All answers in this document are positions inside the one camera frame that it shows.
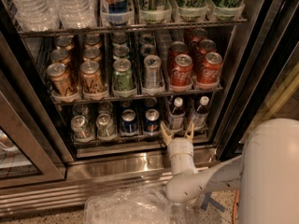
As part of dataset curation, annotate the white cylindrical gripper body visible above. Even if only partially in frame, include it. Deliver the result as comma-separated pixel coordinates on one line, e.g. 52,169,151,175
167,137,197,175

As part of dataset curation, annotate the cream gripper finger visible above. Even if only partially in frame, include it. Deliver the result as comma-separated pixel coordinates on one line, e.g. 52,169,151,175
160,121,174,146
184,121,194,142

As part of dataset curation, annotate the dark bottle white cap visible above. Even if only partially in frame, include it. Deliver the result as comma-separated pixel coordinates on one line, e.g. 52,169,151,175
168,97,185,131
188,96,209,131

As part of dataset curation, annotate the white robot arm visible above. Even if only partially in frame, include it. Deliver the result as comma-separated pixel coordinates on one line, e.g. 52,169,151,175
161,119,299,224

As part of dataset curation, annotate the front silver can middle shelf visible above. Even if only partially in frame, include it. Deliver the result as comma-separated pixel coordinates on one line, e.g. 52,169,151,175
144,55,162,89

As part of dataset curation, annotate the front green can middle shelf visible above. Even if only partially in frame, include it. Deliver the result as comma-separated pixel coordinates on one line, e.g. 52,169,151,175
113,59,134,91

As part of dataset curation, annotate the open glass fridge door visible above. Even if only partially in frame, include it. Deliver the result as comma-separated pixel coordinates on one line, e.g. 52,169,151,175
214,0,299,161

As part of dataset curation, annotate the rear silver can middle shelf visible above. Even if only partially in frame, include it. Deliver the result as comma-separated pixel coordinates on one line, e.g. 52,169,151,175
138,34,155,46

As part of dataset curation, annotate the rear green can middle shelf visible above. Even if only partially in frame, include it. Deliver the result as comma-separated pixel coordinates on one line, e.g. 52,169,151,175
111,33,129,47

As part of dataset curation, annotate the stainless fridge base grille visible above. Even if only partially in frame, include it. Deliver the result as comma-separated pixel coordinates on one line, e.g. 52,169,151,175
0,147,222,217

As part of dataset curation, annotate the front blue cola can right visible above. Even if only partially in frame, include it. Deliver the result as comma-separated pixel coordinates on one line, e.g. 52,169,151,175
144,109,160,133

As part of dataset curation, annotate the blue cola can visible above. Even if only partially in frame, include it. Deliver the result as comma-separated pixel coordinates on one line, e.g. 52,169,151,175
144,109,160,133
121,109,137,133
144,97,158,110

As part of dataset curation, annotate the rear blue cola can right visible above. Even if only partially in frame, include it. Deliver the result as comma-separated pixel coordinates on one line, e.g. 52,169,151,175
144,97,158,110

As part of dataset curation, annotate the front blue cola can left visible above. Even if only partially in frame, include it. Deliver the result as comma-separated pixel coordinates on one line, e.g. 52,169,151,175
121,109,137,133

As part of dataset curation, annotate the blue tape cross on floor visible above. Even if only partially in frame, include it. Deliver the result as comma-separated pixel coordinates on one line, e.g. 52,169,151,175
200,192,225,213

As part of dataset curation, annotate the front red cola can left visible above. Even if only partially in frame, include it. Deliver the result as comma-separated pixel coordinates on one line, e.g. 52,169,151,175
170,54,193,86

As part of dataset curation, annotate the red cola can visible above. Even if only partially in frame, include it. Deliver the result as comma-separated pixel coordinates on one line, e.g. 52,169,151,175
167,41,188,76
194,39,217,69
183,28,207,49
170,54,193,86
197,51,223,84

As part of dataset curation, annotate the clear plastic bin on floor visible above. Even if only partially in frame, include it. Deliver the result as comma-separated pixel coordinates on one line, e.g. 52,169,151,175
83,188,195,224

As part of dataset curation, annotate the front red cola can right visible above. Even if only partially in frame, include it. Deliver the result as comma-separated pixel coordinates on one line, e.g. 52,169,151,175
197,51,223,84

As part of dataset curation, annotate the tan can column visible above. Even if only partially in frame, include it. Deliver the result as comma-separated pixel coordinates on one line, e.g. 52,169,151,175
55,36,75,50
50,49,71,66
83,35,103,49
47,63,77,96
83,47,103,63
80,61,105,93

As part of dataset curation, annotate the rear red cola can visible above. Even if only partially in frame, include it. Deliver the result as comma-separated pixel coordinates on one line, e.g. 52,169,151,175
183,28,207,49

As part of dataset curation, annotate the bottom wire shelf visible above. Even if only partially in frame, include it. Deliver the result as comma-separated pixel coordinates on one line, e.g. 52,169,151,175
74,126,207,147

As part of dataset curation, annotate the wire shelf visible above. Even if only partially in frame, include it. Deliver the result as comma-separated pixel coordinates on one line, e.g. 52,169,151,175
50,82,222,105
74,126,207,147
16,16,247,37

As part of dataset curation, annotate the orange cable on floor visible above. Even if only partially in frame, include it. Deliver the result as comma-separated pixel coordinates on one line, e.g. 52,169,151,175
231,189,240,224

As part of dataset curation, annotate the middle wire shelf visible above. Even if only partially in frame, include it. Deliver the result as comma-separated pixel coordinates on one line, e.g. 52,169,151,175
50,82,222,105

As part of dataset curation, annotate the top wire shelf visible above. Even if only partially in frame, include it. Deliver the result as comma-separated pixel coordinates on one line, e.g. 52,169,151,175
16,16,247,37

